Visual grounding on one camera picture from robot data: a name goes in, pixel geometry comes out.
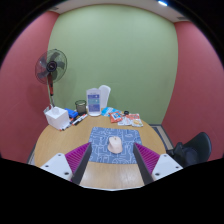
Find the blue patterned mouse pad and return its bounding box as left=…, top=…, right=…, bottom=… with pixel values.
left=87, top=126, right=143, bottom=165

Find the beige computer mouse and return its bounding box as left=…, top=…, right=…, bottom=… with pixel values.
left=107, top=135, right=124, bottom=155

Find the light blue packet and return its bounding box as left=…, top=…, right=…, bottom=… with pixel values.
left=100, top=106, right=116, bottom=117

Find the red-capped whiteboard marker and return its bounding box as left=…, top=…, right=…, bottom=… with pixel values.
left=60, top=121, right=73, bottom=131
left=74, top=113, right=89, bottom=126

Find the white and orange packet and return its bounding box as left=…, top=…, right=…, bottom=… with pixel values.
left=118, top=113, right=144, bottom=128

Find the blue small box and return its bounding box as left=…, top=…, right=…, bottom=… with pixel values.
left=64, top=108, right=79, bottom=120

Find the white tissue box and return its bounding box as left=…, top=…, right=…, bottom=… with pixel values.
left=43, top=105, right=70, bottom=131

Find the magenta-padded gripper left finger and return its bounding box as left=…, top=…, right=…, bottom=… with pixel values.
left=39, top=142, right=93, bottom=185

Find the red snack packet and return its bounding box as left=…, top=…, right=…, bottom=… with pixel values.
left=108, top=110, right=124, bottom=124

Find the dark mesh pen cup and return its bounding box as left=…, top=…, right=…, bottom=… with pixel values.
left=74, top=99, right=88, bottom=116

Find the black office chair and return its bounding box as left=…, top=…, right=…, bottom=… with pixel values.
left=166, top=131, right=213, bottom=168

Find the standing fan with red pole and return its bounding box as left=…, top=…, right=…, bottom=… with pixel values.
left=34, top=48, right=68, bottom=109

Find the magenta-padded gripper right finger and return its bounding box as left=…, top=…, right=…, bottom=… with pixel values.
left=132, top=142, right=184, bottom=185

